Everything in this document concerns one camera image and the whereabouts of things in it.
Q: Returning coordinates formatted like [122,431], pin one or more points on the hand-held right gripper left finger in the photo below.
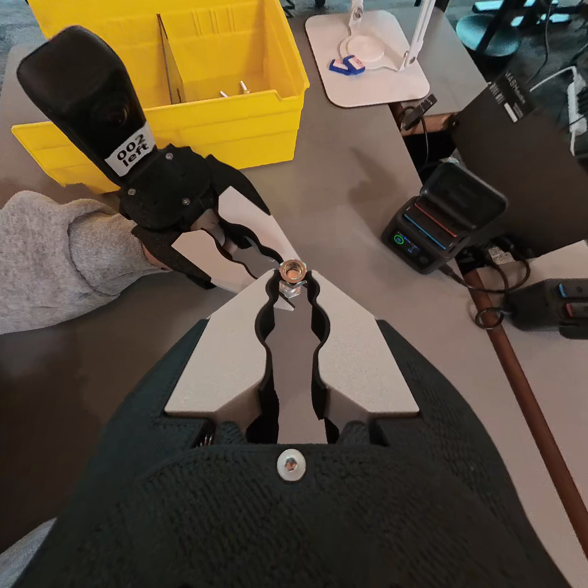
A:
[220,367]

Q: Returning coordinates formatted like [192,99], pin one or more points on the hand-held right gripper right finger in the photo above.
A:
[363,367]

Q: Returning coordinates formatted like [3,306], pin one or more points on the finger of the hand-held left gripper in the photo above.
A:
[257,216]
[202,257]

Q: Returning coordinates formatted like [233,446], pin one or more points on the silver hex nut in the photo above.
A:
[283,271]

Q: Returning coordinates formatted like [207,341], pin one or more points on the yellow plastic bin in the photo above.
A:
[229,133]

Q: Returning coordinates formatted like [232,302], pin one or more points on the person's grey sleeved left forearm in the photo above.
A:
[55,257]

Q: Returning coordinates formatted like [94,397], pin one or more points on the person's left hand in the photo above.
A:
[151,257]

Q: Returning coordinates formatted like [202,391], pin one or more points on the cardboard bin divider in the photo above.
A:
[172,69]

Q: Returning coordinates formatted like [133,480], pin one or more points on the small blue white clip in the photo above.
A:
[337,66]
[356,63]

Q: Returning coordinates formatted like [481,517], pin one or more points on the dark grey charging dock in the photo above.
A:
[537,312]

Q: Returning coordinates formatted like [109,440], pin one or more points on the black battery charger case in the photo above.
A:
[459,202]

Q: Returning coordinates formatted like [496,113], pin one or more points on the black cardboard box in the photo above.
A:
[528,183]

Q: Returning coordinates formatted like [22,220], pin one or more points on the black round stool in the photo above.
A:
[487,36]

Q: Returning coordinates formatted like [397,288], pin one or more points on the white power strip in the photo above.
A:
[579,105]

